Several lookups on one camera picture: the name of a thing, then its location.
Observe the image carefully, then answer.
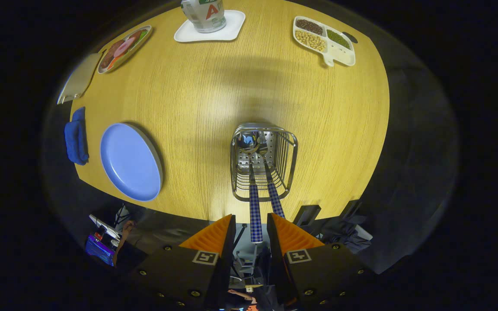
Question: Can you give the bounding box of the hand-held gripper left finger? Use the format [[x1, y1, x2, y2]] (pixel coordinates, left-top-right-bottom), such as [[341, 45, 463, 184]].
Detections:
[[130, 214, 236, 311]]

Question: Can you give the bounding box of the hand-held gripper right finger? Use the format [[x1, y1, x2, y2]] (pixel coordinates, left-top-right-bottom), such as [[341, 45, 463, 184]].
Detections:
[[267, 213, 368, 311]]

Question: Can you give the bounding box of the spoon with checkered handle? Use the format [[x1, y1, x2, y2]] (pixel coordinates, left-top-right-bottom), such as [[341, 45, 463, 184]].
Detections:
[[237, 132, 264, 244]]

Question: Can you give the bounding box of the fork with checkered handle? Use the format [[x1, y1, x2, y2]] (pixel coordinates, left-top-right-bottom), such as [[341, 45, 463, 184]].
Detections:
[[258, 138, 285, 219]]

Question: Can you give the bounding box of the black chair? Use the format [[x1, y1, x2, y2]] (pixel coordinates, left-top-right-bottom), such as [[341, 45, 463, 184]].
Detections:
[[294, 200, 373, 253]]

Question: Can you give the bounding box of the person's leg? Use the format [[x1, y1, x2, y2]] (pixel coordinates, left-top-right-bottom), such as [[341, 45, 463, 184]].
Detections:
[[134, 209, 232, 255]]

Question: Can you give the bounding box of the laptop with purple screen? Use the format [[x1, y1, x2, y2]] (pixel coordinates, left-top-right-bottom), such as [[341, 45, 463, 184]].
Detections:
[[86, 235, 115, 267]]

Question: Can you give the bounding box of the blue round plate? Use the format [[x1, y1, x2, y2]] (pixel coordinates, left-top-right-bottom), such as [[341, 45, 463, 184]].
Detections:
[[100, 123, 163, 202]]

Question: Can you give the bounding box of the blue folded towel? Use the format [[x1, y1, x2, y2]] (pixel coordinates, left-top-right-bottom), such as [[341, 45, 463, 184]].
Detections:
[[64, 107, 89, 166]]

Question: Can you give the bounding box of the white sectioned dish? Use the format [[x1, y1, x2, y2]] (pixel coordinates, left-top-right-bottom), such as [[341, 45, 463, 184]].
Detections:
[[293, 16, 356, 67]]

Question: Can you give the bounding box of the pile of yellow soybeans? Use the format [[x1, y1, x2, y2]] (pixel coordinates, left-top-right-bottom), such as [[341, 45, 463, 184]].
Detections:
[[295, 29, 327, 52]]

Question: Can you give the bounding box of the pile of green mung beans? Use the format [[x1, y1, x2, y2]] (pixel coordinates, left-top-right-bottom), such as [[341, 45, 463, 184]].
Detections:
[[327, 29, 351, 49]]

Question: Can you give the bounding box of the white toaster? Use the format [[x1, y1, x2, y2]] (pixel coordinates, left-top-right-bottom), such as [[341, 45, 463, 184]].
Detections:
[[57, 53, 102, 105]]

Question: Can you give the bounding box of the white square coaster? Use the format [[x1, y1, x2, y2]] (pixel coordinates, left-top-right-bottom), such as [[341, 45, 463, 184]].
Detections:
[[174, 10, 246, 43]]

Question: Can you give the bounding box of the large brown meat piece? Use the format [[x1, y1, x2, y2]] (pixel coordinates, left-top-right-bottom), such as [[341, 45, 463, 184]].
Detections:
[[100, 41, 124, 70]]

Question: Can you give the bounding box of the pile of dark red beans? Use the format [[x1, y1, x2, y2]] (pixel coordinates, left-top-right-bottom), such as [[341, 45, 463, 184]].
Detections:
[[296, 19, 324, 36]]

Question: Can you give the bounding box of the pink ham slice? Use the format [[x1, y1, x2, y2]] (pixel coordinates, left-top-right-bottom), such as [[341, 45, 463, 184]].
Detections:
[[113, 38, 132, 57]]

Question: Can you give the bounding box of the grey oval food plate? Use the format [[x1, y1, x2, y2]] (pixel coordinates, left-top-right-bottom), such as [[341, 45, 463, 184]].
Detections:
[[97, 25, 153, 74]]

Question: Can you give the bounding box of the metal wire cutlery basket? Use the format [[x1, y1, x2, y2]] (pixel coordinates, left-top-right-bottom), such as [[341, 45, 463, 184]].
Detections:
[[230, 123, 299, 203]]

